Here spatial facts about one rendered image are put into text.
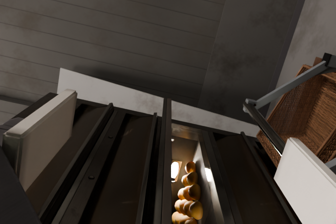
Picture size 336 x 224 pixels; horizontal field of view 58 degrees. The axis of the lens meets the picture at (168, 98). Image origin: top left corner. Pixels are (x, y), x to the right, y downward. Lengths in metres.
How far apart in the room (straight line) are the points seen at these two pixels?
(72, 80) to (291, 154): 3.67
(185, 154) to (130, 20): 2.28
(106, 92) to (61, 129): 3.46
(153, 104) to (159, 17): 1.06
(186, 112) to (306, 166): 3.22
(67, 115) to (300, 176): 0.13
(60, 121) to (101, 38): 3.70
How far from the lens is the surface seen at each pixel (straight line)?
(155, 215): 0.80
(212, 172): 1.37
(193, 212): 1.41
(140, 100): 3.49
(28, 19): 4.13
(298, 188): 0.18
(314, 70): 1.16
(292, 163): 0.19
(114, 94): 3.59
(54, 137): 0.16
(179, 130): 1.80
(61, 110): 0.16
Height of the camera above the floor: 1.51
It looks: 3 degrees down
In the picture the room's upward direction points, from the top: 77 degrees counter-clockwise
